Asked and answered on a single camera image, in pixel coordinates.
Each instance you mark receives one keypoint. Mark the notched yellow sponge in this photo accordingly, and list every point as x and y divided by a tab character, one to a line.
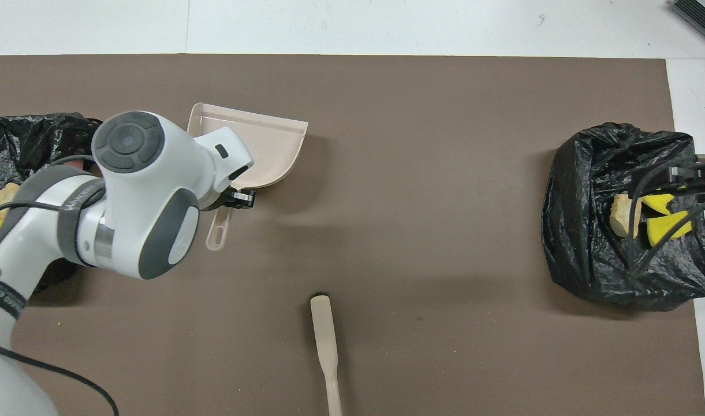
657	202

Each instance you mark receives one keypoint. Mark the pale crusty bread chunk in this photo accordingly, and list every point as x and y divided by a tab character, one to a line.
620	216

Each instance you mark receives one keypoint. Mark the black bin bag fully covering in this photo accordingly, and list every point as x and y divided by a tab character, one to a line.
583	242

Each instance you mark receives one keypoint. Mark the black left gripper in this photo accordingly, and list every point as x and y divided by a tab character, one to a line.
239	199

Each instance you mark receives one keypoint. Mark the wavy yellow sponge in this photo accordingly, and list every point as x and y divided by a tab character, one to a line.
664	230

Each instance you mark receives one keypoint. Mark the black bin bag showing box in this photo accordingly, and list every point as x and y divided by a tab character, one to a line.
23	138

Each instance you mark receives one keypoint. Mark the beige plastic dustpan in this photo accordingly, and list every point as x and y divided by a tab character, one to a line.
265	150

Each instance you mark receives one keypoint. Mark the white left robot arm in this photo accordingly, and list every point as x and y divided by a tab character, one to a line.
133	196

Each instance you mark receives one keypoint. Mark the brown table mat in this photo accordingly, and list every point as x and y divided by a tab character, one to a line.
416	173

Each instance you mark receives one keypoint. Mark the dark ribbed object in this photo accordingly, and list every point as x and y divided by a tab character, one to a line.
701	17

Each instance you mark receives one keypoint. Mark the beige hand brush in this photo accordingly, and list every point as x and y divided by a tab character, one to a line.
323	329

